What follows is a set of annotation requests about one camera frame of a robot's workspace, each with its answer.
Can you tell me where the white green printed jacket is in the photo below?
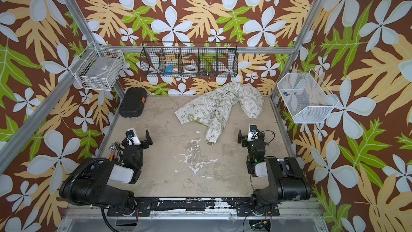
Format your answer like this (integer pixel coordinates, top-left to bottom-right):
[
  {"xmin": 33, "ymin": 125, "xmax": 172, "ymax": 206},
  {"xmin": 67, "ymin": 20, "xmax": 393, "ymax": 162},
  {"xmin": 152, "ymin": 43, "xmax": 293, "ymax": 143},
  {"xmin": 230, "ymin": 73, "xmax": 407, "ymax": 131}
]
[{"xmin": 175, "ymin": 82, "xmax": 264, "ymax": 145}]

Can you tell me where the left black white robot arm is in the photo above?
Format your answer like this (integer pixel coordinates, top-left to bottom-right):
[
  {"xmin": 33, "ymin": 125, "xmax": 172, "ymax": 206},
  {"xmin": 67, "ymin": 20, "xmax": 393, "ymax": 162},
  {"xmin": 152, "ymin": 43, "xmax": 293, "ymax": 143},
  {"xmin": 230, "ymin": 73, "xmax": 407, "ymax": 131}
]
[{"xmin": 59, "ymin": 128, "xmax": 153, "ymax": 212}]

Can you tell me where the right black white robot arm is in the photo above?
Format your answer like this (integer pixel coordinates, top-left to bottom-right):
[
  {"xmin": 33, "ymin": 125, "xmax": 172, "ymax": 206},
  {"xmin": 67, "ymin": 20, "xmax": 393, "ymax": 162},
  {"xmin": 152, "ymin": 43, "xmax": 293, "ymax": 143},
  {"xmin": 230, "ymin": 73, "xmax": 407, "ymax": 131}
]
[{"xmin": 237, "ymin": 125, "xmax": 311, "ymax": 209}]

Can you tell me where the black tool case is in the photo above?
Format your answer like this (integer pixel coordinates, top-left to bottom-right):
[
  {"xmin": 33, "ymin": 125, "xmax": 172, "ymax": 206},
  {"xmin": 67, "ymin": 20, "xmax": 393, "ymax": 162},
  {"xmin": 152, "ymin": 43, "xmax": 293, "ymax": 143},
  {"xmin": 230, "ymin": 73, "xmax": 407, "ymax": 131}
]
[{"xmin": 119, "ymin": 88, "xmax": 147, "ymax": 118}]

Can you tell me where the white mesh basket right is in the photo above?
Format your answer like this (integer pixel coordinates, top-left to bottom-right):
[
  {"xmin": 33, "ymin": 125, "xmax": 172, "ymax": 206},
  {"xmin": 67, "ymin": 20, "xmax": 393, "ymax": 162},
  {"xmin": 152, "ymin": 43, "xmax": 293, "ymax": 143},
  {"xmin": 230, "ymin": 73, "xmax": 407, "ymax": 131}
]
[{"xmin": 277, "ymin": 69, "xmax": 339, "ymax": 124}]

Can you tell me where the blue item in basket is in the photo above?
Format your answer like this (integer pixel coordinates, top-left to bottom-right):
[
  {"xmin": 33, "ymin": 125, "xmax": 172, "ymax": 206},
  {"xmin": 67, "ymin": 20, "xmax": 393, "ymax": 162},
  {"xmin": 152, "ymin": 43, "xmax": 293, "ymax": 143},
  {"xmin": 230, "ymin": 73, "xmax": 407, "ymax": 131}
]
[{"xmin": 165, "ymin": 65, "xmax": 174, "ymax": 73}]

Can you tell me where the white tape roll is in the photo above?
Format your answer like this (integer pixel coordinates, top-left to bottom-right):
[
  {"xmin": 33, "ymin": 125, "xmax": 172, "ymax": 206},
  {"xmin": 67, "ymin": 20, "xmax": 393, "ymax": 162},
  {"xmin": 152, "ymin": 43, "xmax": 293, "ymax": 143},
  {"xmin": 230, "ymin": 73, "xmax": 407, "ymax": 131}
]
[{"xmin": 183, "ymin": 64, "xmax": 198, "ymax": 74}]

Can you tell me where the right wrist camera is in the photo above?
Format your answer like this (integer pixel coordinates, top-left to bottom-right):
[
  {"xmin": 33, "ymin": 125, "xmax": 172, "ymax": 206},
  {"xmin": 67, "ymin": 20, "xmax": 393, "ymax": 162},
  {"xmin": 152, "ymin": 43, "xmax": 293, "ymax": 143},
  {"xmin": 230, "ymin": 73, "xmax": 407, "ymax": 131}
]
[{"xmin": 247, "ymin": 124, "xmax": 259, "ymax": 142}]

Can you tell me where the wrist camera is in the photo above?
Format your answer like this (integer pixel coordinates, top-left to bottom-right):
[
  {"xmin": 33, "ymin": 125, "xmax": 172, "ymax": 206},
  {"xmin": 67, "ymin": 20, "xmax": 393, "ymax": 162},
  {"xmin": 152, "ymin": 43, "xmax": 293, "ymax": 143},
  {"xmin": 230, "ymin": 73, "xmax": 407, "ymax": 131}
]
[
  {"xmin": 247, "ymin": 124, "xmax": 259, "ymax": 142},
  {"xmin": 126, "ymin": 128, "xmax": 141, "ymax": 145}
]

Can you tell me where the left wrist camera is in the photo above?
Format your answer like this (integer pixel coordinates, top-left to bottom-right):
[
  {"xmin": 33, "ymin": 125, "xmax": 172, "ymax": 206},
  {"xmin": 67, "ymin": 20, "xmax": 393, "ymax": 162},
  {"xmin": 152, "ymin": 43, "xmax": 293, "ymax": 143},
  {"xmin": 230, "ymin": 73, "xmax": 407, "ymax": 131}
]
[{"xmin": 126, "ymin": 128, "xmax": 141, "ymax": 145}]

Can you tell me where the orange handled wrench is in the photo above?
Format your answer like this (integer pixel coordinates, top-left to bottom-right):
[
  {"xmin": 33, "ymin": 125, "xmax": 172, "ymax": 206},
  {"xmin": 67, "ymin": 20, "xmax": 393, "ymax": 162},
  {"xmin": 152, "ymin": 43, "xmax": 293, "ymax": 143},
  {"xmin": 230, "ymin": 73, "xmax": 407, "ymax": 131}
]
[{"xmin": 109, "ymin": 144, "xmax": 117, "ymax": 161}]

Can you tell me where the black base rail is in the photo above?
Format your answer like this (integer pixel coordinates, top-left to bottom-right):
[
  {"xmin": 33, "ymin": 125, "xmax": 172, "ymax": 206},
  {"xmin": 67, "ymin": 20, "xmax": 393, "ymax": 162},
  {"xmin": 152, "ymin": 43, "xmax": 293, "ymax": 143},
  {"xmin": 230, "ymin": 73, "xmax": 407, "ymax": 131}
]
[{"xmin": 107, "ymin": 196, "xmax": 280, "ymax": 217}]

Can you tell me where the black wire wall basket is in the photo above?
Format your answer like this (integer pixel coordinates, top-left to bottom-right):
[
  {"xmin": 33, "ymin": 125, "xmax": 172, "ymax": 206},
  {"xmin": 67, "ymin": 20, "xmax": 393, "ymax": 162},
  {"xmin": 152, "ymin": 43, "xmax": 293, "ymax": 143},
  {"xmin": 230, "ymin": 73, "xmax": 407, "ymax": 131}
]
[{"xmin": 139, "ymin": 42, "xmax": 239, "ymax": 77}]

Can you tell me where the white wire basket left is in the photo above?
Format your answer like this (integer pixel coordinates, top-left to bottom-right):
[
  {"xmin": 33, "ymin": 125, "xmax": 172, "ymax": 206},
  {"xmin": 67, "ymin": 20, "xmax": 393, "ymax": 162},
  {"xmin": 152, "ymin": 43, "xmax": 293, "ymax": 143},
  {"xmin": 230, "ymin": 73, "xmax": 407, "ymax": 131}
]
[{"xmin": 72, "ymin": 48, "xmax": 125, "ymax": 91}]

